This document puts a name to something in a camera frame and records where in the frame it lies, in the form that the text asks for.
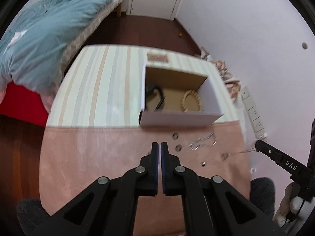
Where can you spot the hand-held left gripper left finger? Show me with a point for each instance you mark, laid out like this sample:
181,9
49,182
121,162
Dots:
154,167

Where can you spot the bed with patterned mattress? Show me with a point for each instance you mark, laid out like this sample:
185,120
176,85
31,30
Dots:
91,30

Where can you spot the white cardboard box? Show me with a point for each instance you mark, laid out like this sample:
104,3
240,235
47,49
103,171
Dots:
179,119

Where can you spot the red bed sheet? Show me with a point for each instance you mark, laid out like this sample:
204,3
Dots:
22,100

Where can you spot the striped tablecloth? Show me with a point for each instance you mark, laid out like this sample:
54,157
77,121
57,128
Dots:
103,88

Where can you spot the white power strip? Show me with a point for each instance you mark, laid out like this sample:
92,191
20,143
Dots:
253,113

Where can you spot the light blue blanket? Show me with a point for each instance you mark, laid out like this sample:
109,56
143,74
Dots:
41,36

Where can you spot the beige braided cushion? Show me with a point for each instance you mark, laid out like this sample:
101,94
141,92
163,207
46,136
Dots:
286,209

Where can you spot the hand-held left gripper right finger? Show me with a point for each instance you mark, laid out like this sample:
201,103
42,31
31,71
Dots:
164,167

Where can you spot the pink table mat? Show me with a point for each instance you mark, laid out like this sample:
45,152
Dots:
93,157

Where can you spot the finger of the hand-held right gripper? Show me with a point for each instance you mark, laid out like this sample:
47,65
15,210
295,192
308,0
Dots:
278,157

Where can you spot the small silver earring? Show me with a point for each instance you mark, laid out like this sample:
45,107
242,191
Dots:
203,164

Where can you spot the grey fuzzy cushion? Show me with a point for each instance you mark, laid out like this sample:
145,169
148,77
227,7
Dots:
32,216
263,196

